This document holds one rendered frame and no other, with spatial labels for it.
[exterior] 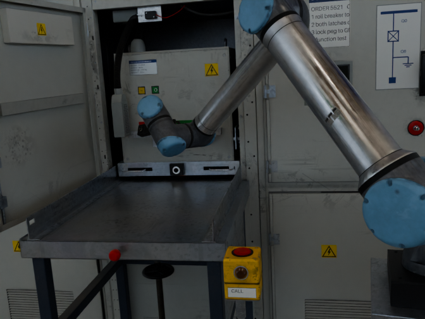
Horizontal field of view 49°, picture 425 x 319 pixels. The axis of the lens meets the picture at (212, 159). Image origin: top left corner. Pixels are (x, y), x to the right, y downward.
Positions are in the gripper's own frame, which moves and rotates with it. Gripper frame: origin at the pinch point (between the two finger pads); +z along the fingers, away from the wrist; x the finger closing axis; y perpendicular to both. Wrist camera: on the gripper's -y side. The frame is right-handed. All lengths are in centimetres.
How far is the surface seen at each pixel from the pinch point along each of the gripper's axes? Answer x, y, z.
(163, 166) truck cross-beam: -7.9, -4.7, 9.1
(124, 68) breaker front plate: 29.4, -19.0, -11.1
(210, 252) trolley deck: -51, 28, -48
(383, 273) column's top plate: -55, 74, -42
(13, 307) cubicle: -68, -83, 39
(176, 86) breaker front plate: 22.2, 3.2, -6.9
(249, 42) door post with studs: 34, 35, -19
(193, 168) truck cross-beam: -8.7, 8.7, 9.6
